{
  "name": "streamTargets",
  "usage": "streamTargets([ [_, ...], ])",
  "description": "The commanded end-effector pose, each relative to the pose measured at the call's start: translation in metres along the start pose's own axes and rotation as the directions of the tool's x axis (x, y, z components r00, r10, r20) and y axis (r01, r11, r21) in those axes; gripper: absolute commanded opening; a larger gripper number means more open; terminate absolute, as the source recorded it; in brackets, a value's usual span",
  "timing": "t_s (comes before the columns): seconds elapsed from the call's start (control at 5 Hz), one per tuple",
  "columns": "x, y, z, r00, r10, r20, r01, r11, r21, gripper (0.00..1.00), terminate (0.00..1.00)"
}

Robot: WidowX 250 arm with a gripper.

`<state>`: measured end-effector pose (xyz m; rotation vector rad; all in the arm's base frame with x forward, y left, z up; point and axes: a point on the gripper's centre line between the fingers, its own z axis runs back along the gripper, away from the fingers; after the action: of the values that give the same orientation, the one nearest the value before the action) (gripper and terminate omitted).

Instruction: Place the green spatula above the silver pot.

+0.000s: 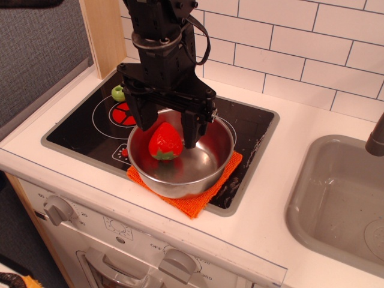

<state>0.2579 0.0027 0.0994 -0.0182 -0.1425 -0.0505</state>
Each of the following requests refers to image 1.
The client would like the red toy strawberry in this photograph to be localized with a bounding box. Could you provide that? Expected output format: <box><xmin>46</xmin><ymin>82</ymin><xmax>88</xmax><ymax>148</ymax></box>
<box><xmin>148</xmin><ymin>122</ymin><xmax>184</xmax><ymax>161</ymax></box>

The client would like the grey oven knob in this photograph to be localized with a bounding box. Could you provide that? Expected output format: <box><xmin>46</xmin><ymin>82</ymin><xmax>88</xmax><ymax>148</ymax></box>
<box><xmin>158</xmin><ymin>249</ymin><xmax>197</xmax><ymax>284</ymax></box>

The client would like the orange cloth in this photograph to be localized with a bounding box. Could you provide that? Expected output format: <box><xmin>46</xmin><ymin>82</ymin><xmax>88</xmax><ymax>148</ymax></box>
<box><xmin>127</xmin><ymin>151</ymin><xmax>243</xmax><ymax>219</ymax></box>

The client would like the black toy stovetop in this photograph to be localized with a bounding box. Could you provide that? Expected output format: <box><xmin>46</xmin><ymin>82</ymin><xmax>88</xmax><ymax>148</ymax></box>
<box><xmin>41</xmin><ymin>74</ymin><xmax>279</xmax><ymax>216</ymax></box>

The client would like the silver metal pot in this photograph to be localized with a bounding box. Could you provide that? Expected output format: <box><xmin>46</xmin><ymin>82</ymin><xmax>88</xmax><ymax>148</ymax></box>
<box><xmin>127</xmin><ymin>109</ymin><xmax>234</xmax><ymax>199</ymax></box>

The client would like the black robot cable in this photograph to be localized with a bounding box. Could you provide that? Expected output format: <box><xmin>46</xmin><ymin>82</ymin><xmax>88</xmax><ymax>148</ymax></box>
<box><xmin>179</xmin><ymin>14</ymin><xmax>211</xmax><ymax>66</ymax></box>

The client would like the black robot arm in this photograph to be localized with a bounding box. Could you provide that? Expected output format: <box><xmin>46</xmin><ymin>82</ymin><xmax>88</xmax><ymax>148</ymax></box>
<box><xmin>117</xmin><ymin>1</ymin><xmax>217</xmax><ymax>149</ymax></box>

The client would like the grey sink basin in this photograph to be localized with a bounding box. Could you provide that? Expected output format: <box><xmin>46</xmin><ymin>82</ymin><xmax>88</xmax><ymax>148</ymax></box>
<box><xmin>286</xmin><ymin>135</ymin><xmax>383</xmax><ymax>277</ymax></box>

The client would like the orange yellow object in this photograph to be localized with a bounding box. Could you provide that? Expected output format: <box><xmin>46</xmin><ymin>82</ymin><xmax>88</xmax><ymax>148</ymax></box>
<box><xmin>0</xmin><ymin>272</ymin><xmax>43</xmax><ymax>288</ymax></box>

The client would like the grey faucet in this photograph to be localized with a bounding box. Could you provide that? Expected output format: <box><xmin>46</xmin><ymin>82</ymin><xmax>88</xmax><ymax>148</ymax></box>
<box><xmin>365</xmin><ymin>113</ymin><xmax>384</xmax><ymax>157</ymax></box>

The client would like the wooden side post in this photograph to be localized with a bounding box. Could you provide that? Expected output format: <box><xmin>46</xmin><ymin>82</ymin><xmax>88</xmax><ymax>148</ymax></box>
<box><xmin>79</xmin><ymin>0</ymin><xmax>127</xmax><ymax>79</ymax></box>

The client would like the green handled spatula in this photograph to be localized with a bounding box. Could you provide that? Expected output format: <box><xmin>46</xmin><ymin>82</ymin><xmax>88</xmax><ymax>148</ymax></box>
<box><xmin>111</xmin><ymin>85</ymin><xmax>125</xmax><ymax>103</ymax></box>

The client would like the grey oven door handle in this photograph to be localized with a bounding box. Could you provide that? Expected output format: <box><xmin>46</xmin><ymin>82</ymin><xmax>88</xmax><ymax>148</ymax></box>
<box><xmin>83</xmin><ymin>248</ymin><xmax>164</xmax><ymax>287</ymax></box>

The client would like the grey timer knob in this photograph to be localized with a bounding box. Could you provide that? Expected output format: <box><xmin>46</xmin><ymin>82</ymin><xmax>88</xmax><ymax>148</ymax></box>
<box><xmin>43</xmin><ymin>195</ymin><xmax>74</xmax><ymax>226</ymax></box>

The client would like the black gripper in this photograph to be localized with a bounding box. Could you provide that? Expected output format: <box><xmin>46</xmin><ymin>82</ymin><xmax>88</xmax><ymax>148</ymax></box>
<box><xmin>116</xmin><ymin>44</ymin><xmax>218</xmax><ymax>149</ymax></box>

